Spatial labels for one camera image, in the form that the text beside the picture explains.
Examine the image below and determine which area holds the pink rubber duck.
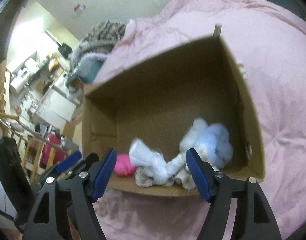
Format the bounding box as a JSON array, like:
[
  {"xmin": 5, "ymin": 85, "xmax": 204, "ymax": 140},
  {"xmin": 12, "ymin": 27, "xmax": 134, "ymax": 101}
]
[{"xmin": 113, "ymin": 154, "xmax": 136, "ymax": 176}]

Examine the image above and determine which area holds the patterned knit blanket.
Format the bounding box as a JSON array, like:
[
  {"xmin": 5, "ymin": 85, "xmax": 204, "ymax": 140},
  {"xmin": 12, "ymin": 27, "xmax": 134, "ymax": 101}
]
[{"xmin": 69, "ymin": 20, "xmax": 128, "ymax": 70}]

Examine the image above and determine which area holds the wooden chair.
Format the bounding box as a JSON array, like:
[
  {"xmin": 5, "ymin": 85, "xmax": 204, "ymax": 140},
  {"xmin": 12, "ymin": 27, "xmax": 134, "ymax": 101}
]
[{"xmin": 0, "ymin": 109, "xmax": 68, "ymax": 183}]

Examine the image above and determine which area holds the light blue fluffy cloth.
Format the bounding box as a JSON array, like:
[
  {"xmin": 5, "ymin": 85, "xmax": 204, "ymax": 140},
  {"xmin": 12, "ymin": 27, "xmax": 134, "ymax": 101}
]
[{"xmin": 179, "ymin": 118, "xmax": 234, "ymax": 169}]

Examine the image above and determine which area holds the red bag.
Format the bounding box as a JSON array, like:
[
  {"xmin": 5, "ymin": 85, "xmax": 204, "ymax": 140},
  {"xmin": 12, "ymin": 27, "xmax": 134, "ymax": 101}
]
[{"xmin": 40, "ymin": 133, "xmax": 65, "ymax": 166}]

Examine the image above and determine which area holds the beige lace scrunchie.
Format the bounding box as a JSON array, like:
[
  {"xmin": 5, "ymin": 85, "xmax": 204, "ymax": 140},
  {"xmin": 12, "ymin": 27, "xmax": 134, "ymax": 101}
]
[{"xmin": 135, "ymin": 166, "xmax": 174, "ymax": 187}]

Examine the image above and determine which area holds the white kitchen cabinet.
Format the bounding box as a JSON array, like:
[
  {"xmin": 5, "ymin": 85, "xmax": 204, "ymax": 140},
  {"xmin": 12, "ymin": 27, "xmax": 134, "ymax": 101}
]
[{"xmin": 32, "ymin": 88, "xmax": 77, "ymax": 129}]

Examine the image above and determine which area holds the brown cardboard box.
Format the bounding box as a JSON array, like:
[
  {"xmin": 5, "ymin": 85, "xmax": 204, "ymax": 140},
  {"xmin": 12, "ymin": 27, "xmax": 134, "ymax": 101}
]
[{"xmin": 82, "ymin": 35, "xmax": 265, "ymax": 181}]

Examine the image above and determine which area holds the cream frilly scrunchie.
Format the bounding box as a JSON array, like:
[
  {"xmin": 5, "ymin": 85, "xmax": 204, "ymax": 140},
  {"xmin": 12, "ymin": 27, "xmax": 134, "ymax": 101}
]
[{"xmin": 167, "ymin": 153, "xmax": 196, "ymax": 190}]

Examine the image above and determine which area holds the white sock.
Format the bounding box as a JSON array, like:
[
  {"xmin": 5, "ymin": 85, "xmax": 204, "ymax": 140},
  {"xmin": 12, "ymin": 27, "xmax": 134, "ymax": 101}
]
[{"xmin": 128, "ymin": 139, "xmax": 170, "ymax": 185}]

